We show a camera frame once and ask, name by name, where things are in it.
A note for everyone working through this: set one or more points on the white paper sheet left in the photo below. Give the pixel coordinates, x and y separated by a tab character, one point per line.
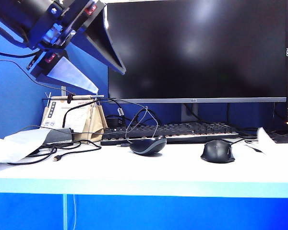
14	146

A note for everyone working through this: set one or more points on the kraft paper desk calendar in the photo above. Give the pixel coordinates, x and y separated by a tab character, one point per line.
74	117

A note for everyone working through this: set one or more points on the silver partition post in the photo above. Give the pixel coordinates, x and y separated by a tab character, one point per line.
63	89
65	213

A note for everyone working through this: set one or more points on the white paper sheet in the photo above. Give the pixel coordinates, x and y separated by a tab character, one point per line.
14	146
266	141

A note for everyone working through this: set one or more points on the black mechanical keyboard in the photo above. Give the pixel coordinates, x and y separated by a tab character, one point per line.
182	132

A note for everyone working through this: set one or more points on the black power adapter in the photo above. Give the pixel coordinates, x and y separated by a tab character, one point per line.
114	121

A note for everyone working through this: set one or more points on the black computer mouse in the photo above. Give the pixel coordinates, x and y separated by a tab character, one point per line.
217	152

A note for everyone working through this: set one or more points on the large black computer monitor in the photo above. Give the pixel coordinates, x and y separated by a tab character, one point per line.
196	48

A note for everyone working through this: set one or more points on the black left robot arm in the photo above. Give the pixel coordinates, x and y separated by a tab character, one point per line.
14	14

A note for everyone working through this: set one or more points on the black grey upside-down mouse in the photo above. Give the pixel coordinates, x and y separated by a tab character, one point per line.
147	146

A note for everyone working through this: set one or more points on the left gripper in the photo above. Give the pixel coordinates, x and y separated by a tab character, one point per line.
57	21

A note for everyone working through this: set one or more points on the grey black flat device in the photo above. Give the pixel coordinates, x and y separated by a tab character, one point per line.
58	136

